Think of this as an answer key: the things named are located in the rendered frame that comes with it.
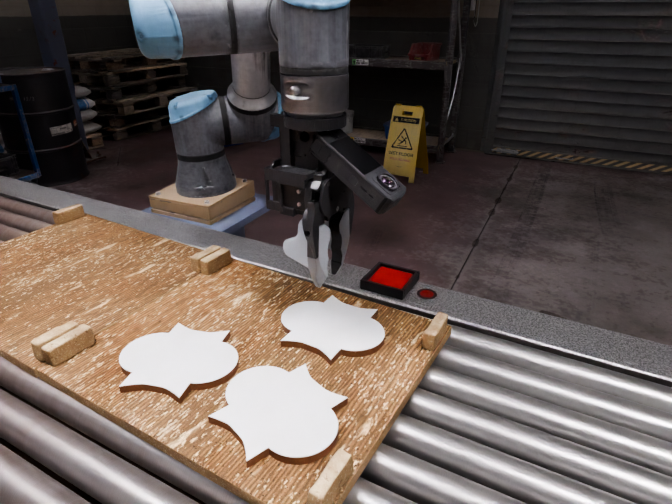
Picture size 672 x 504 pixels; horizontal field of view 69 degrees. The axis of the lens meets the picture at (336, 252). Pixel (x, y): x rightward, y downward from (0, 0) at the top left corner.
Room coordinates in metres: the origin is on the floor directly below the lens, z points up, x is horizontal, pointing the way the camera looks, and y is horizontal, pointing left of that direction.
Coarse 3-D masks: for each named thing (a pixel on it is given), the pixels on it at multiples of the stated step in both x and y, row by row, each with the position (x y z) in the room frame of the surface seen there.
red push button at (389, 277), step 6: (378, 270) 0.74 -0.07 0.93; (384, 270) 0.74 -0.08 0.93; (390, 270) 0.74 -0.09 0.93; (396, 270) 0.74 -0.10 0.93; (372, 276) 0.72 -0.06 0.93; (378, 276) 0.72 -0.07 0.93; (384, 276) 0.72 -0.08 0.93; (390, 276) 0.72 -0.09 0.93; (396, 276) 0.72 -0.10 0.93; (402, 276) 0.72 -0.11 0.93; (408, 276) 0.72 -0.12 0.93; (378, 282) 0.70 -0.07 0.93; (384, 282) 0.70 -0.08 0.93; (390, 282) 0.70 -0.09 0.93; (396, 282) 0.70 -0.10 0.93; (402, 282) 0.70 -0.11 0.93
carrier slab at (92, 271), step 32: (64, 224) 0.92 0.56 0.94; (96, 224) 0.92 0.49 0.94; (0, 256) 0.78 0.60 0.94; (32, 256) 0.78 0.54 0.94; (64, 256) 0.78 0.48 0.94; (96, 256) 0.78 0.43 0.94; (128, 256) 0.78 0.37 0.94; (160, 256) 0.78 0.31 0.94; (0, 288) 0.66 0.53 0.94; (32, 288) 0.66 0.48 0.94; (64, 288) 0.66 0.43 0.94; (96, 288) 0.66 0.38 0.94; (128, 288) 0.66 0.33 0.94; (160, 288) 0.66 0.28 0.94; (0, 320) 0.58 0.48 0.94; (32, 320) 0.58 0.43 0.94; (64, 320) 0.58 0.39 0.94; (96, 320) 0.58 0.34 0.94; (0, 352) 0.51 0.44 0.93; (32, 352) 0.50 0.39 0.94
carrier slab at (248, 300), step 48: (192, 288) 0.66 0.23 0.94; (240, 288) 0.66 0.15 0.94; (288, 288) 0.66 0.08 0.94; (96, 336) 0.54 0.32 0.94; (240, 336) 0.54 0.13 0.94; (96, 384) 0.44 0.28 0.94; (336, 384) 0.44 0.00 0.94; (384, 384) 0.44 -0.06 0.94; (144, 432) 0.37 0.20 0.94; (192, 432) 0.37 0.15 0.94; (384, 432) 0.38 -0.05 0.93; (240, 480) 0.31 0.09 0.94; (288, 480) 0.31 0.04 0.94
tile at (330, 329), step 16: (304, 304) 0.60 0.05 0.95; (320, 304) 0.60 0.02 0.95; (336, 304) 0.60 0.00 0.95; (288, 320) 0.56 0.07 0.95; (304, 320) 0.56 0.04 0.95; (320, 320) 0.56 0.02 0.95; (336, 320) 0.56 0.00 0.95; (352, 320) 0.56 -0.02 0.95; (368, 320) 0.56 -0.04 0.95; (288, 336) 0.52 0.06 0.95; (304, 336) 0.52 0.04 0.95; (320, 336) 0.52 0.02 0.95; (336, 336) 0.52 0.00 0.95; (352, 336) 0.52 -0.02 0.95; (368, 336) 0.52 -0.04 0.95; (384, 336) 0.53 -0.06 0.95; (320, 352) 0.50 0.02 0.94; (336, 352) 0.49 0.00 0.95; (352, 352) 0.49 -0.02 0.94; (368, 352) 0.50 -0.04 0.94
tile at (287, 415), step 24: (240, 384) 0.43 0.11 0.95; (264, 384) 0.43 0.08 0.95; (288, 384) 0.43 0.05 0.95; (312, 384) 0.43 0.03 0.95; (240, 408) 0.39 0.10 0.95; (264, 408) 0.39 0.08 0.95; (288, 408) 0.39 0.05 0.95; (312, 408) 0.39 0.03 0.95; (336, 408) 0.40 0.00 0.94; (240, 432) 0.36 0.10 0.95; (264, 432) 0.36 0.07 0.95; (288, 432) 0.36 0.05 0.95; (312, 432) 0.36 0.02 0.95; (336, 432) 0.36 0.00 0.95; (264, 456) 0.34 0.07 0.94; (288, 456) 0.33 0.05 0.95; (312, 456) 0.33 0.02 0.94
